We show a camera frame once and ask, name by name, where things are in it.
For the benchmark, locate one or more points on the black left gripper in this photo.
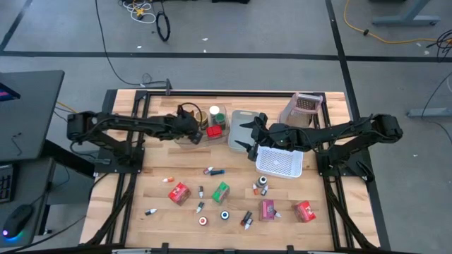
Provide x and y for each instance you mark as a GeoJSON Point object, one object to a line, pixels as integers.
{"type": "Point", "coordinates": [184, 125]}

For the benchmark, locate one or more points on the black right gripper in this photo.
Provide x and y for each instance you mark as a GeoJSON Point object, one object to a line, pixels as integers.
{"type": "Point", "coordinates": [268, 137]}

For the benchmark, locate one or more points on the grey plastic bin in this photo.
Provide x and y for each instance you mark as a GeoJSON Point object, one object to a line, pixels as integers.
{"type": "Point", "coordinates": [240, 135]}

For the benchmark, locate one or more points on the red paprika spice tin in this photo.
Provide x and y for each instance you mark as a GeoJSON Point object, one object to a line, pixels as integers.
{"type": "Point", "coordinates": [214, 131]}

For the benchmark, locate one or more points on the white lid spice jar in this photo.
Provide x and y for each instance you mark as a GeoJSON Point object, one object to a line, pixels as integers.
{"type": "Point", "coordinates": [214, 110]}

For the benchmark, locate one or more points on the green lid spice jar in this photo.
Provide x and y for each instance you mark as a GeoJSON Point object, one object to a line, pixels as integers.
{"type": "Point", "coordinates": [221, 118]}

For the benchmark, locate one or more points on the clear plastic bin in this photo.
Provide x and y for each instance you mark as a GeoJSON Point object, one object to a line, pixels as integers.
{"type": "Point", "coordinates": [183, 144]}

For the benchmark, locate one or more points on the white perforated plastic basket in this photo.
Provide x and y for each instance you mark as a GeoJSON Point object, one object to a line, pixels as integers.
{"type": "Point", "coordinates": [279, 164]}

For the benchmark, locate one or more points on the black cap colouring bottle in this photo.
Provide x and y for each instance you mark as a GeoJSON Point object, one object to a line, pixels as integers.
{"type": "Point", "coordinates": [262, 181]}

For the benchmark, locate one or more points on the teal black marker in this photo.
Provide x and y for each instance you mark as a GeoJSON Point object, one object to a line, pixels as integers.
{"type": "Point", "coordinates": [217, 172]}

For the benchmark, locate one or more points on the orange white dropper bottle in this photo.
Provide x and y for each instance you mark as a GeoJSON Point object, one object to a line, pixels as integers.
{"type": "Point", "coordinates": [255, 189]}

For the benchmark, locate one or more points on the grey dropper bottle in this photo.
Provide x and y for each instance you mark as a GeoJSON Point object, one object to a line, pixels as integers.
{"type": "Point", "coordinates": [264, 190]}

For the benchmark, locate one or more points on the small green cereal box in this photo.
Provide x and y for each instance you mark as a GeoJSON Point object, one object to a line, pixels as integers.
{"type": "Point", "coordinates": [221, 192]}

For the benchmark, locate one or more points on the white black dropper bottle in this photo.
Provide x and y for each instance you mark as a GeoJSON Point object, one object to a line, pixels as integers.
{"type": "Point", "coordinates": [200, 206]}
{"type": "Point", "coordinates": [150, 211]}
{"type": "Point", "coordinates": [201, 191]}

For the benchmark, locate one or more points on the small red cereal box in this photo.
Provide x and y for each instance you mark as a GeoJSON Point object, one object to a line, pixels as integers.
{"type": "Point", "coordinates": [179, 193]}
{"type": "Point", "coordinates": [305, 211]}

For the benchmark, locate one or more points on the small pink raisin cereal box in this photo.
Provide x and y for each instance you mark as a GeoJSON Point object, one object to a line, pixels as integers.
{"type": "Point", "coordinates": [266, 210]}

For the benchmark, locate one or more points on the blue cap colouring bottle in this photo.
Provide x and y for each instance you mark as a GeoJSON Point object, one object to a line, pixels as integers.
{"type": "Point", "coordinates": [225, 215]}

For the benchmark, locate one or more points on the red cap colouring bottle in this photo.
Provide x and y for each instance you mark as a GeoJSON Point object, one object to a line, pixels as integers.
{"type": "Point", "coordinates": [202, 221]}

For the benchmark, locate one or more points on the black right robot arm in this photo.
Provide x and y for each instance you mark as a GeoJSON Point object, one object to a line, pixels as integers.
{"type": "Point", "coordinates": [353, 137]}

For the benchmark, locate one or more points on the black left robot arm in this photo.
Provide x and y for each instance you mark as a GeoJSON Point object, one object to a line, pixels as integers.
{"type": "Point", "coordinates": [141, 125]}

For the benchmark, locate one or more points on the black desk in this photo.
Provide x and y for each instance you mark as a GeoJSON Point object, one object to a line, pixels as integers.
{"type": "Point", "coordinates": [31, 113]}

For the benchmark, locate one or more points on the grey desk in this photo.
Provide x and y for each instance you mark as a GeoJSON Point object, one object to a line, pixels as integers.
{"type": "Point", "coordinates": [30, 183]}

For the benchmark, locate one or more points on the black hex key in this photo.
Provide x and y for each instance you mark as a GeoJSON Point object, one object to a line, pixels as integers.
{"type": "Point", "coordinates": [16, 144]}

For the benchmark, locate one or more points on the grey floor bar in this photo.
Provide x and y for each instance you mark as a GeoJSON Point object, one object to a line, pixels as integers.
{"type": "Point", "coordinates": [431, 113]}

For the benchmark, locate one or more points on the computer screen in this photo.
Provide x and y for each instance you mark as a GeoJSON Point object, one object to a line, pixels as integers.
{"type": "Point", "coordinates": [7, 94]}

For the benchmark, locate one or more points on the grey table leg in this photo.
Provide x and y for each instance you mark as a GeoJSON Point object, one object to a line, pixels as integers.
{"type": "Point", "coordinates": [406, 20]}

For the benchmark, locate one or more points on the black keyboard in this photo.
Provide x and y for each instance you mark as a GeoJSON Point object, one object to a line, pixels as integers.
{"type": "Point", "coordinates": [5, 183]}

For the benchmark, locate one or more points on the black computer mouse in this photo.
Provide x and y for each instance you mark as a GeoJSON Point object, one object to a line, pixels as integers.
{"type": "Point", "coordinates": [17, 218]}

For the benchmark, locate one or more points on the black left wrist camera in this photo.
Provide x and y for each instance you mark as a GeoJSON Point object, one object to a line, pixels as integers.
{"type": "Point", "coordinates": [197, 138]}

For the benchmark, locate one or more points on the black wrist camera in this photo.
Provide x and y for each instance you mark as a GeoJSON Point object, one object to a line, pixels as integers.
{"type": "Point", "coordinates": [253, 155]}
{"type": "Point", "coordinates": [197, 138]}

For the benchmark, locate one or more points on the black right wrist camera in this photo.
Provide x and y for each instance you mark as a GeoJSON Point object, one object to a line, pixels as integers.
{"type": "Point", "coordinates": [253, 155]}

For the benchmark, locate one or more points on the black aluminium table frame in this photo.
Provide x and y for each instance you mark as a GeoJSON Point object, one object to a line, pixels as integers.
{"type": "Point", "coordinates": [229, 94]}

